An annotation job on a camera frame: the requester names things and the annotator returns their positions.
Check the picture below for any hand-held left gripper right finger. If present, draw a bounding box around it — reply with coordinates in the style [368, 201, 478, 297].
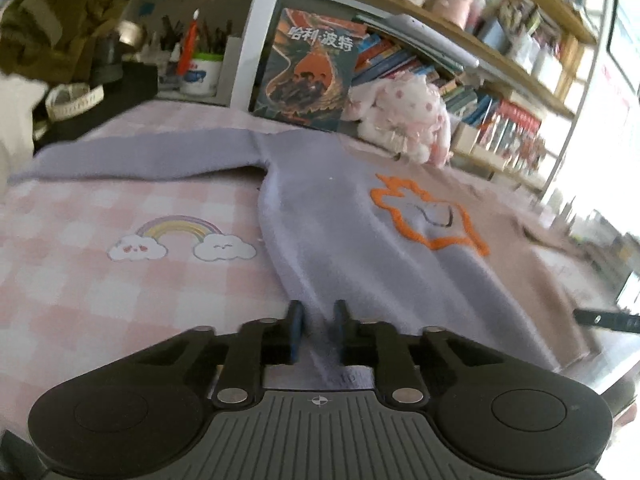
[332, 299, 506, 408]

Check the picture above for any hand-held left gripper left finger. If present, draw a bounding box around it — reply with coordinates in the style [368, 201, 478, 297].
[136, 300, 306, 409]

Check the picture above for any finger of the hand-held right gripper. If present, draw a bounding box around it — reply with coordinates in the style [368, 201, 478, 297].
[573, 308, 640, 334]

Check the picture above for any purple sweater with orange print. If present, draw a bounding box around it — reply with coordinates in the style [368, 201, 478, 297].
[10, 127, 601, 391]

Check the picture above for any pink checked rainbow bed sheet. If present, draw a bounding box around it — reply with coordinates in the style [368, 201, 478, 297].
[0, 100, 640, 441]

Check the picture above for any row of colourful books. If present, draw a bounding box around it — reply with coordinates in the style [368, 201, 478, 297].
[350, 30, 548, 177]

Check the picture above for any pink and white plush bunny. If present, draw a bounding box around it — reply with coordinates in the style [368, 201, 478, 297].
[342, 71, 453, 167]

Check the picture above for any dark illustrated book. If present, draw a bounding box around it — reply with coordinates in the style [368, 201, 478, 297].
[250, 7, 369, 134]

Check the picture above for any white pen mug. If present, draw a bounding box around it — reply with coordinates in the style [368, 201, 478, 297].
[179, 52, 224, 98]

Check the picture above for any wooden bookshelf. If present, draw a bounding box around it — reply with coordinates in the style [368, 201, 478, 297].
[280, 0, 618, 196]

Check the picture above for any red pen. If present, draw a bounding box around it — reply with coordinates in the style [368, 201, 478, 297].
[177, 8, 201, 76]

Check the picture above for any white watch band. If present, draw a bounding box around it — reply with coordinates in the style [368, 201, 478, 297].
[45, 83, 105, 121]

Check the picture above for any white cloth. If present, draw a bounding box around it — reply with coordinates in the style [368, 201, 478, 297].
[0, 76, 49, 178]

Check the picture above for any olive green cloth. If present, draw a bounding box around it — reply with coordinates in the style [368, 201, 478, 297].
[0, 0, 133, 86]

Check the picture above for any white shelf post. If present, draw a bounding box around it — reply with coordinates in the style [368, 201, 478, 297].
[227, 0, 292, 112]

